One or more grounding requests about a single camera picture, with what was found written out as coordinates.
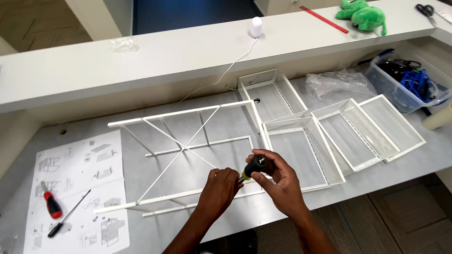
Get person's left hand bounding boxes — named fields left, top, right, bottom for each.
left=195, top=168, right=244, bottom=221

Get person's right hand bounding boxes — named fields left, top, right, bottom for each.
left=246, top=149, right=309, bottom=218

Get black yellow screwdriver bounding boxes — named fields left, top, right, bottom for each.
left=237, top=155, right=269, bottom=185

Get white mesh drawer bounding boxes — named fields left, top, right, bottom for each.
left=358, top=94, right=427, bottom=163
left=263, top=116, right=346, bottom=193
left=311, top=98, right=400, bottom=173
left=237, top=68, right=308, bottom=123

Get large clear plastic bag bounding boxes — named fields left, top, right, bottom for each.
left=305, top=69, right=378, bottom=101

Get paper instruction sheet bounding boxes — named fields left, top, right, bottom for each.
left=23, top=130, right=130, bottom=254

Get clear plastic storage bin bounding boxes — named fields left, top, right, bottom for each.
left=364, top=49, right=452, bottom=114

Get thin black screwdriver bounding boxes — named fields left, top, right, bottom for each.
left=47, top=189, right=92, bottom=238

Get red black screwdriver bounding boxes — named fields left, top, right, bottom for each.
left=40, top=181, right=63, bottom=219

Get white rounded device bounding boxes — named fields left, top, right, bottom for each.
left=250, top=16, right=263, bottom=39

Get cream cylinder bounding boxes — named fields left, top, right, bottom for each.
left=422, top=102, right=452, bottom=131

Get red ruler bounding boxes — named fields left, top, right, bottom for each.
left=299, top=6, right=350, bottom=34

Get small crumpled clear bag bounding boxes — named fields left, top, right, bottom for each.
left=109, top=36, right=140, bottom=53

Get green plush frog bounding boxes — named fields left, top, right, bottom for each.
left=335, top=0, right=388, bottom=37

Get black scissors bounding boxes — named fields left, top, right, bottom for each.
left=415, top=4, right=438, bottom=28

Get white flat packet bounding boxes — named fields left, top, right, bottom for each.
left=434, top=8, right=452, bottom=24

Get white metal rack frame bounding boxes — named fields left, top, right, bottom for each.
left=93, top=99, right=270, bottom=217

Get white cable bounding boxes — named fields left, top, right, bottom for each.
left=180, top=37, right=259, bottom=102

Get blue coiled cable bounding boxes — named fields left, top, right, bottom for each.
left=400, top=69, right=433, bottom=103

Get black tangled cables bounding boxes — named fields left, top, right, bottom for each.
left=379, top=59, right=422, bottom=82

